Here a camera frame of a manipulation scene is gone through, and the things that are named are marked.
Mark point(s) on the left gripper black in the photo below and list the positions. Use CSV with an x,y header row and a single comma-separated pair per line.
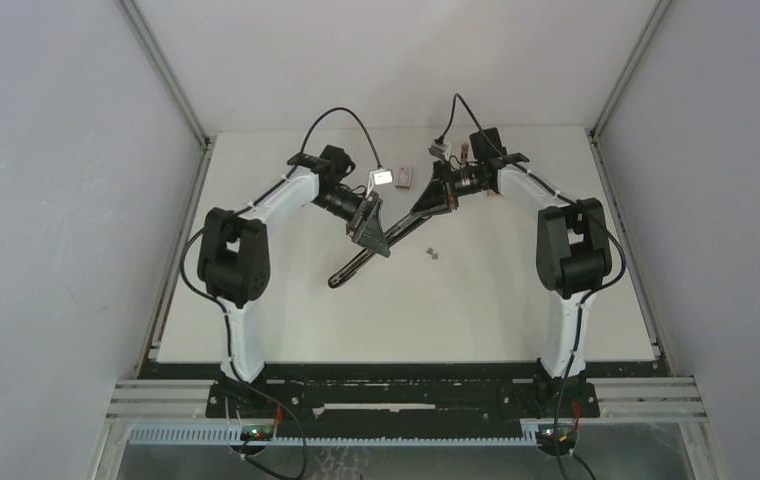
x,y
364,227

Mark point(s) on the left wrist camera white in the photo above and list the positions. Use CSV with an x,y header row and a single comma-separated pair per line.
x,y
377,178

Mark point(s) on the staple box red white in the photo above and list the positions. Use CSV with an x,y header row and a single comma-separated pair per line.
x,y
404,177

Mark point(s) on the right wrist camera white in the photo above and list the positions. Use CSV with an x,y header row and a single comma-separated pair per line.
x,y
439,149

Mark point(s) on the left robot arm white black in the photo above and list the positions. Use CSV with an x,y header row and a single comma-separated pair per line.
x,y
234,256

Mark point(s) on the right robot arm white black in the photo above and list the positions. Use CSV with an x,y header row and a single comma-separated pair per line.
x,y
573,254

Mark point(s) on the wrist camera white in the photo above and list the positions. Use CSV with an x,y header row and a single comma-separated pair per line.
x,y
439,149
377,178

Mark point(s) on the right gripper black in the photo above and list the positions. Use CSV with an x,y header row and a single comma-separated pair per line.
x,y
437,198

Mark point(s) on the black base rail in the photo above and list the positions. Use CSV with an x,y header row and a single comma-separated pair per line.
x,y
446,401

